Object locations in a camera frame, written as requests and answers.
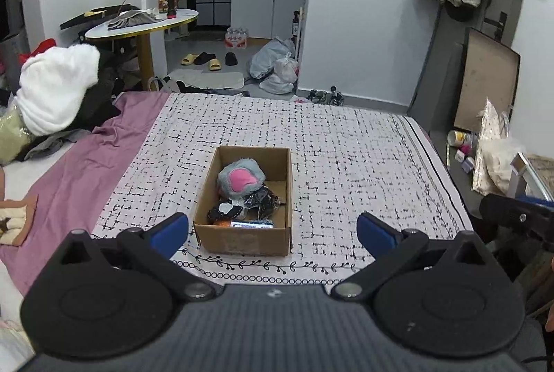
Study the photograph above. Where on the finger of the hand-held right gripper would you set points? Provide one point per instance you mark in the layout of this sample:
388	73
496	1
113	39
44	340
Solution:
515	216

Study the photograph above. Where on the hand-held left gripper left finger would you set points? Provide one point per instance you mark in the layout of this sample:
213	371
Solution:
171	231

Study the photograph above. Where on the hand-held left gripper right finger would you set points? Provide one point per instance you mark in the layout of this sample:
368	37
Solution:
376	235

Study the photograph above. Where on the small black cloth item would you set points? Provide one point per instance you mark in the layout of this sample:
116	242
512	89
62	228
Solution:
215	215

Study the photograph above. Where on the brown cardboard box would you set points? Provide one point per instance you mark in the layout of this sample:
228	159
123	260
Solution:
242	242

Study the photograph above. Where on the blue tissue pack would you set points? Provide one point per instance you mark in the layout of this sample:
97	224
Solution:
253	224

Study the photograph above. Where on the grey pink plush toy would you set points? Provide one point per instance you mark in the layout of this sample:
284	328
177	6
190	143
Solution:
240	177

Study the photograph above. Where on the black patterned plastic packet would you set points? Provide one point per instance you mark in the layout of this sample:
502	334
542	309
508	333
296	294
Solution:
264	201

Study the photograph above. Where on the silver metal bar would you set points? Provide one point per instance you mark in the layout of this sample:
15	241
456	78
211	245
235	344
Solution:
526	171

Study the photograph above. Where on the clear plastic bags on shelf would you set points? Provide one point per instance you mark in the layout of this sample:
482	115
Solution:
497	155

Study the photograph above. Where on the small purple box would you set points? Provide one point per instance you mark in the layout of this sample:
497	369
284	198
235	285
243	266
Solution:
467	166

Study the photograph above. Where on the black white printed blanket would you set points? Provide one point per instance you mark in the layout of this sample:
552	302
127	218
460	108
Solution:
346	160

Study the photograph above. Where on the small white box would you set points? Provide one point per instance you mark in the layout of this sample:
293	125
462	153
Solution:
458	156

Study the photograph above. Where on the pink small item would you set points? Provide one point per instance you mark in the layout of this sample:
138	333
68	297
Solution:
465	149

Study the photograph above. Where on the white yellow canister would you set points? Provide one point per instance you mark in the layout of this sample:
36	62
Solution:
459	138

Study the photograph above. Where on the purple bed sheet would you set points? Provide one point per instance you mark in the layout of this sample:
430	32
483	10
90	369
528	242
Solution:
73	181

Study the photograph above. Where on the brown framed board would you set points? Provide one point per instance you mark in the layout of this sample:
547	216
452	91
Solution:
487	82

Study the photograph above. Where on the small items at bed foot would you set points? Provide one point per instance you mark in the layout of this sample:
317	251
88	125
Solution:
324	96

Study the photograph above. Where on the beige brown cloth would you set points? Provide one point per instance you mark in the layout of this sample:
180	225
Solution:
17	220

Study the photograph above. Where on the black clothes pile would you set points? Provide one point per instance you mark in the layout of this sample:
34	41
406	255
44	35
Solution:
104	91

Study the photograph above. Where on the white floor mat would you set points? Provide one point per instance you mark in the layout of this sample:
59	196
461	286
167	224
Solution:
205	78

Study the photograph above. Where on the dark leaning panel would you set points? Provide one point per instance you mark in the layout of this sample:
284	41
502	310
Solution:
437	69

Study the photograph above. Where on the yellow slipper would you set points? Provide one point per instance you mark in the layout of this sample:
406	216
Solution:
214	64
189	59

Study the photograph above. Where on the black slipper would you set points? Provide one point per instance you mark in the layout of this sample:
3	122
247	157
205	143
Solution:
204	58
230	59

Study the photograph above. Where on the oval table with wooden leg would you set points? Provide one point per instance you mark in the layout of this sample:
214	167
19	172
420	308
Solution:
145	52

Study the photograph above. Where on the white fluffy blanket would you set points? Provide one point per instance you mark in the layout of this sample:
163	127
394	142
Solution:
56	91

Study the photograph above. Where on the yellow green cloth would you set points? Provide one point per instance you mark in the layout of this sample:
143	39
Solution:
15	136

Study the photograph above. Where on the white plastic bag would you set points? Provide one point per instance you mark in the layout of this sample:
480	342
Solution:
281	75

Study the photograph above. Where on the grey plastic bag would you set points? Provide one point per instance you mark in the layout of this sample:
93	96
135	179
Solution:
270	56

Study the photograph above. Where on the water bottle pack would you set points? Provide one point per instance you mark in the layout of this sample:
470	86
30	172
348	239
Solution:
237	37

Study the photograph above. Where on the grey cloth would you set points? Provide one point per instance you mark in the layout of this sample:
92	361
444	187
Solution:
134	20

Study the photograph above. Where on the red cloth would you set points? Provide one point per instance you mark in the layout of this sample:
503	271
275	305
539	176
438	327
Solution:
42	47

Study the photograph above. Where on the black bottle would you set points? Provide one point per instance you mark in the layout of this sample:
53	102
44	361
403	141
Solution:
172	6

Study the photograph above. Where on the spray bottle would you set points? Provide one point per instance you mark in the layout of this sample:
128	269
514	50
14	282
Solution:
295	24

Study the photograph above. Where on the flat black board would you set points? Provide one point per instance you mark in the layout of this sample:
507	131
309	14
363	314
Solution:
84	19

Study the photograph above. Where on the white kitchen cabinet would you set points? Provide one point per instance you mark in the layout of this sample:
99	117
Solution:
266	11

